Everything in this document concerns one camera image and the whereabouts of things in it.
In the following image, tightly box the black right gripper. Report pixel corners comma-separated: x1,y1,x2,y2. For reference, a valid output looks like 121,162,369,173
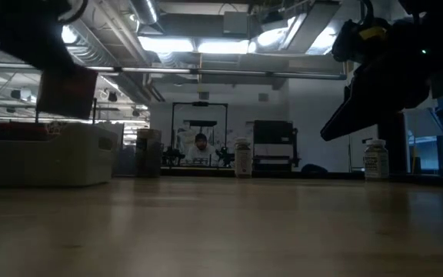
320,11,443,142

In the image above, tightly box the small white-lidded spice jar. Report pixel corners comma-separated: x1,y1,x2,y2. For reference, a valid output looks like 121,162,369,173
363,138,390,182

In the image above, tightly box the spice jar with reddish label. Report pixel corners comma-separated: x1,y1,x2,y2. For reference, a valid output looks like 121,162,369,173
234,137,254,179

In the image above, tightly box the white plastic bin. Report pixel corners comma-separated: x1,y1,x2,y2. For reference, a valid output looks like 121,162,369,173
0,122,119,189

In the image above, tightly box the white and black cabinet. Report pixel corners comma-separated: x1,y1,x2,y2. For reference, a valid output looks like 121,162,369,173
348,109,443,174

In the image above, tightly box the black equipment cart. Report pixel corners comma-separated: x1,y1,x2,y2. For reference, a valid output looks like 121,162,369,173
252,119,301,172

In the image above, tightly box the angled silver ceiling panel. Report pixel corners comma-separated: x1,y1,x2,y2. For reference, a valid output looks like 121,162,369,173
250,0,341,55

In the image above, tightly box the red spice packet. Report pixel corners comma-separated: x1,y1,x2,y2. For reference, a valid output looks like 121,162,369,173
0,122,49,142

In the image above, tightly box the long grey ceiling pipe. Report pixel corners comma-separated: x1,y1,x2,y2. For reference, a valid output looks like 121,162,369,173
0,61,348,81

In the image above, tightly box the ceiling light panel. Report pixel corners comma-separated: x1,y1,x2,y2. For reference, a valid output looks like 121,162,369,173
197,39,251,55
138,36,195,54

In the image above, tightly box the grey ceiling box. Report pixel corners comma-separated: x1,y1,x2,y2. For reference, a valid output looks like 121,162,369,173
223,11,250,36

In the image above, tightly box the person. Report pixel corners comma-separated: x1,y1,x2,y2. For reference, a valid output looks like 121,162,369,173
185,132,219,167

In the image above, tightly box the corrugated silver air duct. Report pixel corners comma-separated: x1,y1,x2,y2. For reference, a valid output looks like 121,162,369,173
60,22,119,67

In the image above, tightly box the yellow tagged black cable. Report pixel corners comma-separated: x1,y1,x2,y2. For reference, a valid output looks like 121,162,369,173
331,0,391,62

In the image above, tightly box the round silver air duct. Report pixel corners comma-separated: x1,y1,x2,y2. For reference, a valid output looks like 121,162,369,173
128,0,162,26

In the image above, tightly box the tall black frame rig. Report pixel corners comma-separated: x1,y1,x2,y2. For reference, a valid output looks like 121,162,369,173
171,101,229,169

